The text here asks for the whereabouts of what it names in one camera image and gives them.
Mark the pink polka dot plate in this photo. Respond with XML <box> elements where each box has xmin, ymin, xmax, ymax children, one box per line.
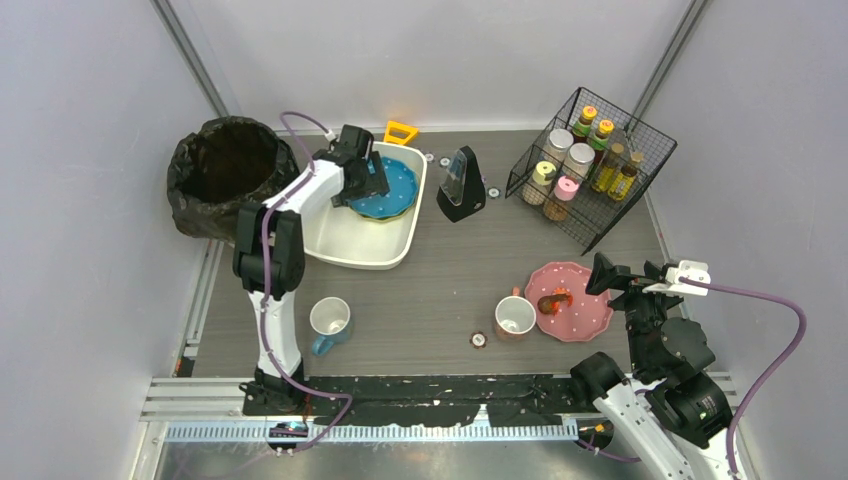
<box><xmin>524</xmin><ymin>261</ymin><xmax>613</xmax><ymax>342</ymax></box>

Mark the blue polka dot plate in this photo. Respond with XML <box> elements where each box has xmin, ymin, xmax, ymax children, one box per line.
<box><xmin>350</xmin><ymin>157</ymin><xmax>419</xmax><ymax>221</ymax></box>

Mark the pink lid spice shaker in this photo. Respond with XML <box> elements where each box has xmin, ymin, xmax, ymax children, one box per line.
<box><xmin>543</xmin><ymin>176</ymin><xmax>579</xmax><ymax>222</ymax></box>

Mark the yellow label oil bottle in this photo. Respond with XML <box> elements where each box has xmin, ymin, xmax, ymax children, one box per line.
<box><xmin>607</xmin><ymin>151</ymin><xmax>644</xmax><ymax>201</ymax></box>

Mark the orange handled white mug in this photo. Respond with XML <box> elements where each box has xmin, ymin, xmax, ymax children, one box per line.
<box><xmin>494</xmin><ymin>287</ymin><xmax>537</xmax><ymax>341</ymax></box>

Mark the yellow oil bottle brown cap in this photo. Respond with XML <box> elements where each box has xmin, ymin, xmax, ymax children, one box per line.
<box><xmin>591</xmin><ymin>142</ymin><xmax>628</xmax><ymax>193</ymax></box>

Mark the yellow lid spice shaker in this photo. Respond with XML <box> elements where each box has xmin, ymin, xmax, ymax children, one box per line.
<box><xmin>521</xmin><ymin>161</ymin><xmax>557</xmax><ymax>206</ymax></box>

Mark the black wire basket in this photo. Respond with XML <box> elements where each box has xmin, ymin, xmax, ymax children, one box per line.
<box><xmin>504</xmin><ymin>87</ymin><xmax>677</xmax><ymax>252</ymax></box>

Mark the grain jar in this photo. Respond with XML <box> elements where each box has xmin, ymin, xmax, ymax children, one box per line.
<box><xmin>562</xmin><ymin>143</ymin><xmax>595</xmax><ymax>184</ymax></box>
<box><xmin>538</xmin><ymin>128</ymin><xmax>574</xmax><ymax>168</ymax></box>

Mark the red sauce bottle yellow cap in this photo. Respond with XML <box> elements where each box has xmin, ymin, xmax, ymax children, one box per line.
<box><xmin>587</xmin><ymin>119</ymin><xmax>615</xmax><ymax>163</ymax></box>

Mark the blue handled white mug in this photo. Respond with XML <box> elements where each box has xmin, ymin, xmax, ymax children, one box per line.
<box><xmin>309</xmin><ymin>297</ymin><xmax>353</xmax><ymax>356</ymax></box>

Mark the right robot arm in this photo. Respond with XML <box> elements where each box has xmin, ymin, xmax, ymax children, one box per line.
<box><xmin>570</xmin><ymin>252</ymin><xmax>747</xmax><ymax>479</ymax></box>

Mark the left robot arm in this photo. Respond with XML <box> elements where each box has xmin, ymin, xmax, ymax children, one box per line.
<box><xmin>233</xmin><ymin>125</ymin><xmax>389</xmax><ymax>416</ymax></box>

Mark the white rectangular basin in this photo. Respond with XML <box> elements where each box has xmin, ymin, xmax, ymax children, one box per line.
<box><xmin>303</xmin><ymin>142</ymin><xmax>428</xmax><ymax>270</ymax></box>

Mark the brown and orange food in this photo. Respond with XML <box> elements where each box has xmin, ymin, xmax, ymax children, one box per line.
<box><xmin>537</xmin><ymin>287</ymin><xmax>574</xmax><ymax>315</ymax></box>

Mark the black metronome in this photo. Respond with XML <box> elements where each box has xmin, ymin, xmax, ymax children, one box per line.
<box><xmin>436</xmin><ymin>146</ymin><xmax>487</xmax><ymax>223</ymax></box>

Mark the black bag lined trash bin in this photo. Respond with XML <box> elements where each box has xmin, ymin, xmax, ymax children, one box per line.
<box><xmin>166</xmin><ymin>116</ymin><xmax>300</xmax><ymax>245</ymax></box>

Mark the brown poker chip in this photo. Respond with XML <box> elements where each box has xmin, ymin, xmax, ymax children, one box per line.
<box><xmin>469</xmin><ymin>331</ymin><xmax>488</xmax><ymax>349</ymax></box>

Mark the black base mat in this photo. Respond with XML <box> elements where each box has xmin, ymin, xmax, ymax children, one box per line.
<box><xmin>308</xmin><ymin>374</ymin><xmax>597</xmax><ymax>427</ymax></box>

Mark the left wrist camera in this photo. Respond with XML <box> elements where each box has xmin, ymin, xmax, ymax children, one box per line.
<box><xmin>363</xmin><ymin>141</ymin><xmax>376</xmax><ymax>175</ymax></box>

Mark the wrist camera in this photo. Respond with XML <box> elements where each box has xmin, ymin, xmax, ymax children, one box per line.
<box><xmin>642</xmin><ymin>260</ymin><xmax>711</xmax><ymax>297</ymax></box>
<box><xmin>363</xmin><ymin>141</ymin><xmax>376</xmax><ymax>175</ymax></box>

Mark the orange plastic handle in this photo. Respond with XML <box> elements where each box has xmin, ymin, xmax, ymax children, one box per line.
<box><xmin>383</xmin><ymin>120</ymin><xmax>420</xmax><ymax>146</ymax></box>

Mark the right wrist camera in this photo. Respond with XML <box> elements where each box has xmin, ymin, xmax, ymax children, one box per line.
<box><xmin>642</xmin><ymin>260</ymin><xmax>711</xmax><ymax>297</ymax></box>

